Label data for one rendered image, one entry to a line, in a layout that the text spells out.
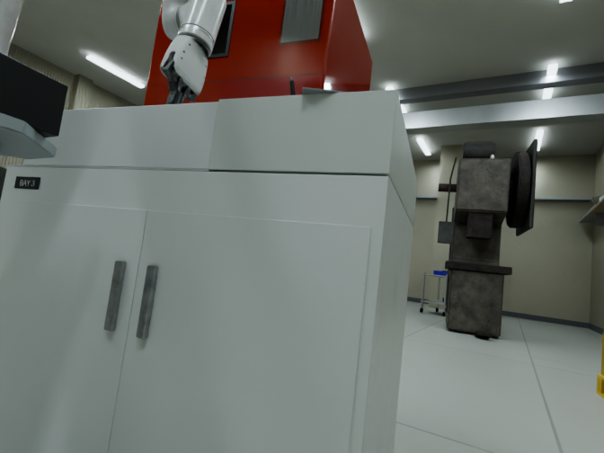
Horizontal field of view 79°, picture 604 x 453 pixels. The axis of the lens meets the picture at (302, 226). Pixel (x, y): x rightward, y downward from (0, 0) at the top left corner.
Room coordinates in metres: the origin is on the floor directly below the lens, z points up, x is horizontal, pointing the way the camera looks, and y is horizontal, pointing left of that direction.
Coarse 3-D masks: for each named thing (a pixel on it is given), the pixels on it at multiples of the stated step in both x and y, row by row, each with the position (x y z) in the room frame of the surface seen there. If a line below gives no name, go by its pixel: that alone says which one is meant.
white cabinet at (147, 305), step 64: (64, 192) 0.85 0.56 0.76; (128, 192) 0.78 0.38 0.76; (192, 192) 0.72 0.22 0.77; (256, 192) 0.67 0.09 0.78; (320, 192) 0.63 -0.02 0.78; (384, 192) 0.59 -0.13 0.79; (0, 256) 0.91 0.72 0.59; (64, 256) 0.83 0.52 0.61; (128, 256) 0.77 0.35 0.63; (192, 256) 0.71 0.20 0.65; (256, 256) 0.66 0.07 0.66; (320, 256) 0.62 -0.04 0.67; (384, 256) 0.62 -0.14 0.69; (0, 320) 0.89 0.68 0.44; (64, 320) 0.82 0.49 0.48; (128, 320) 0.76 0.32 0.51; (192, 320) 0.70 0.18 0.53; (256, 320) 0.66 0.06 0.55; (320, 320) 0.61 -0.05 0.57; (384, 320) 0.69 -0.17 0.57; (0, 384) 0.88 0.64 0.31; (64, 384) 0.81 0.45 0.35; (128, 384) 0.75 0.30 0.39; (192, 384) 0.69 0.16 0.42; (256, 384) 0.65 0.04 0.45; (320, 384) 0.61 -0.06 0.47; (384, 384) 0.78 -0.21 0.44; (0, 448) 0.86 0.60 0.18; (64, 448) 0.80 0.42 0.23; (128, 448) 0.74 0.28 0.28; (192, 448) 0.69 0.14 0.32; (256, 448) 0.64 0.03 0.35; (320, 448) 0.61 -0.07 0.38; (384, 448) 0.89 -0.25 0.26
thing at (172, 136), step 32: (64, 128) 0.86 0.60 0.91; (96, 128) 0.83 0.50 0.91; (128, 128) 0.79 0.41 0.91; (160, 128) 0.76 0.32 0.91; (192, 128) 0.73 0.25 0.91; (32, 160) 0.90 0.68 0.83; (64, 160) 0.86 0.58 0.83; (96, 160) 0.82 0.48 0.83; (128, 160) 0.79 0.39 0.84; (160, 160) 0.75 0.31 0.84; (192, 160) 0.73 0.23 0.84
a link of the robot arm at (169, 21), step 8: (168, 0) 0.85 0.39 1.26; (176, 0) 0.86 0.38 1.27; (184, 0) 0.88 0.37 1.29; (168, 8) 0.85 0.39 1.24; (176, 8) 0.85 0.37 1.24; (168, 16) 0.85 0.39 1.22; (168, 24) 0.86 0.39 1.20; (176, 24) 0.85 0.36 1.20; (168, 32) 0.87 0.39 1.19; (176, 32) 0.87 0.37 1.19
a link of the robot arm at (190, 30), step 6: (186, 24) 0.80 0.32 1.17; (192, 24) 0.80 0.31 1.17; (180, 30) 0.81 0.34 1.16; (186, 30) 0.80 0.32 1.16; (192, 30) 0.80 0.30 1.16; (198, 30) 0.80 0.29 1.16; (204, 30) 0.81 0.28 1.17; (192, 36) 0.81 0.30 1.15; (198, 36) 0.80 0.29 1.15; (204, 36) 0.81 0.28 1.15; (210, 36) 0.82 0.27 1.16; (204, 42) 0.82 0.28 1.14; (210, 42) 0.83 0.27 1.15; (210, 48) 0.83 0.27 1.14; (210, 54) 0.85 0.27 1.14
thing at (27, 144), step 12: (0, 120) 0.51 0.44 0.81; (12, 120) 0.52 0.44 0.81; (0, 132) 0.55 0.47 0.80; (12, 132) 0.54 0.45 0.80; (24, 132) 0.54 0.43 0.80; (36, 132) 0.58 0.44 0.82; (0, 144) 0.61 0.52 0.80; (12, 144) 0.61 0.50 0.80; (24, 144) 0.60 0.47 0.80; (36, 144) 0.59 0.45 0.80; (48, 144) 0.64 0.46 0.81; (12, 156) 0.72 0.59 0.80; (24, 156) 0.71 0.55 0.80; (36, 156) 0.69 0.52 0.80; (48, 156) 0.68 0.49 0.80
